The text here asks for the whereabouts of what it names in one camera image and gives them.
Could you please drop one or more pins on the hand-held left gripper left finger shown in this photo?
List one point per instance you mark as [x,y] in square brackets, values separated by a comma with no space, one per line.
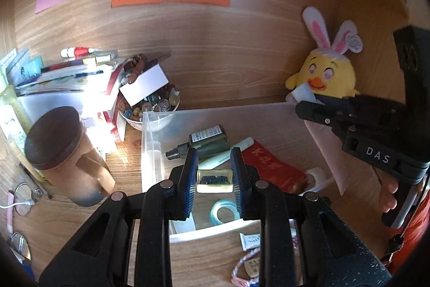
[189,179]

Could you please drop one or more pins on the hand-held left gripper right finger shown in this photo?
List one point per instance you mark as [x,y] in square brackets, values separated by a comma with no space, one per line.
[239,182]

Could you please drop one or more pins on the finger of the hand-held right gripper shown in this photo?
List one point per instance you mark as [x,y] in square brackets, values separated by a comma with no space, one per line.
[315,112]
[339,100]

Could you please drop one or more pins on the small clear case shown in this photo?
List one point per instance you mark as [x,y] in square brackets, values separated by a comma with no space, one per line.
[215,181]

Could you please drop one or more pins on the pale green stick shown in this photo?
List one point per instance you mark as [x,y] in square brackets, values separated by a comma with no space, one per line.
[225,154]

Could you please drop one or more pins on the teal tape roll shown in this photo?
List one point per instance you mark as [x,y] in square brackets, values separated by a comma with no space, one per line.
[225,211]

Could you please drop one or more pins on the red tea packet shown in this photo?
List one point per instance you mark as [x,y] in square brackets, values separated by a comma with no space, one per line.
[272,169]

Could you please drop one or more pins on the pale pink cosmetic tube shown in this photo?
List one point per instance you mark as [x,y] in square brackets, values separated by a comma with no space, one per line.
[324,149]

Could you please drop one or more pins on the dark green bottle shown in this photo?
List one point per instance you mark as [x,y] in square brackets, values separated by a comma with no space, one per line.
[205,142]

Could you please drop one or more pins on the clear plastic storage box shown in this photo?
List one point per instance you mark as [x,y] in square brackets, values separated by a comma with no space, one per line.
[158,152]

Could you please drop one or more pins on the person's right hand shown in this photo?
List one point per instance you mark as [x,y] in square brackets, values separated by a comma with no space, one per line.
[389,196]

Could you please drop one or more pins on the yellow chick plush toy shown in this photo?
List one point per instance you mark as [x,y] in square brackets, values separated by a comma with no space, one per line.
[331,71]

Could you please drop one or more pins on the bowl of beads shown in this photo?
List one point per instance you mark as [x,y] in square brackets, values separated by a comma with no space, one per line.
[151,108]

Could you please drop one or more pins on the white paper card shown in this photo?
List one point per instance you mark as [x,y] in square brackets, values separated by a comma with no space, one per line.
[144,87]

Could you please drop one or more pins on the brown mug with lid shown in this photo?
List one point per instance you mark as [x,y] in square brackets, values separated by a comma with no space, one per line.
[60,152]

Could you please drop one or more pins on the stack of books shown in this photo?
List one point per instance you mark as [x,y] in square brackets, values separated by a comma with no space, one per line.
[67,82]

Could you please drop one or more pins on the eyeglasses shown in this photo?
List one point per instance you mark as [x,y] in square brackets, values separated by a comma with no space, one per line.
[23,203]

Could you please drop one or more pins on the red white marker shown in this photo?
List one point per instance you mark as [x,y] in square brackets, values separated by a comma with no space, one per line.
[79,52]

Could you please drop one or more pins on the white lotion bottle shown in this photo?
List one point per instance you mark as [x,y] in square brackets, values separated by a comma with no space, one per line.
[10,119]

